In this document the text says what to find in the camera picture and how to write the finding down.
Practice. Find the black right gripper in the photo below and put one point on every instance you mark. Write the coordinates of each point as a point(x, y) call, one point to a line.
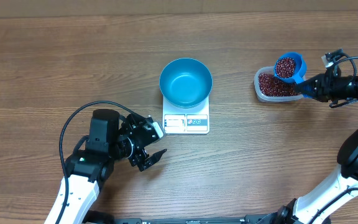
point(324, 91)

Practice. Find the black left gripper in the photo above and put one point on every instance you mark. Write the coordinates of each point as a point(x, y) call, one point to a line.
point(130, 124)

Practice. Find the blue measuring scoop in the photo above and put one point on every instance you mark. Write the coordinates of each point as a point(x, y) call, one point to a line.
point(291, 69)

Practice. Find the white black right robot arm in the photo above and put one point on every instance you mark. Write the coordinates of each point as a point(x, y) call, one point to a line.
point(341, 185)

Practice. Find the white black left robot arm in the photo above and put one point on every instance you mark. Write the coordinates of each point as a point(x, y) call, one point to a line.
point(111, 138)

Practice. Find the white digital kitchen scale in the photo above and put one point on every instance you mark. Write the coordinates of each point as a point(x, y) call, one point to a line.
point(194, 120)

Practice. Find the teal plastic bowl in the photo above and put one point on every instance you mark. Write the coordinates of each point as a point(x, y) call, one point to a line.
point(185, 82)

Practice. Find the red adzuki beans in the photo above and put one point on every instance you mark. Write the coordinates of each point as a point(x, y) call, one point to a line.
point(272, 86)

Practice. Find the clear plastic container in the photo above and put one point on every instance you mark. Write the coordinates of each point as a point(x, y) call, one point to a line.
point(271, 99)

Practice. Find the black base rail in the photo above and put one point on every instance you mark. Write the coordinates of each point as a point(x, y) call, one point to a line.
point(197, 220)

